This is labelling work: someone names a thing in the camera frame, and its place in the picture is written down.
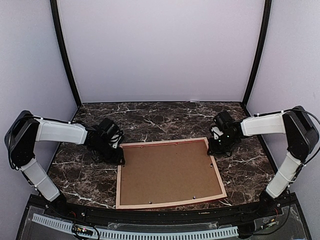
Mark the brown cardboard backing board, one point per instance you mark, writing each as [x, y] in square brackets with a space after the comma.
[167, 172]

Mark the left black enclosure post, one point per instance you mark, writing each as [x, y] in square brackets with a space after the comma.
[63, 52]

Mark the grey slotted cable duct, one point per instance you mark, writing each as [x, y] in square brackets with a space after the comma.
[100, 233]

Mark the small green circuit board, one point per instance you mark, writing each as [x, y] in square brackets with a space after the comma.
[81, 230]

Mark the black enclosure post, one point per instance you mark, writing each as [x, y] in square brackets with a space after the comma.
[258, 53]
[63, 52]

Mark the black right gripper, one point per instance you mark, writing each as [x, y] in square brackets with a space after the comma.
[214, 150]

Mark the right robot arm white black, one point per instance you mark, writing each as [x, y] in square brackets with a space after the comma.
[297, 124]

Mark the right black enclosure post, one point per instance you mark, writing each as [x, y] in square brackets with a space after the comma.
[258, 53]

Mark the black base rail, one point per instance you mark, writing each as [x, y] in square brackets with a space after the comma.
[103, 216]

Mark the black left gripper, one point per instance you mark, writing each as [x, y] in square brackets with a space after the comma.
[116, 159]

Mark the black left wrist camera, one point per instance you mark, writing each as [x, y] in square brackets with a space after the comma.
[111, 132]

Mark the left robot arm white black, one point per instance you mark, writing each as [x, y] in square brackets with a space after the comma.
[28, 129]

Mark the wooden picture frame red edge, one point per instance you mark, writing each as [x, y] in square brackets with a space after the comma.
[118, 195]

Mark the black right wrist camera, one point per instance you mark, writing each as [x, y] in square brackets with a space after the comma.
[224, 125]

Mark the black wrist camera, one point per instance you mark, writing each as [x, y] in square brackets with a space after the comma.
[111, 132]
[224, 125]

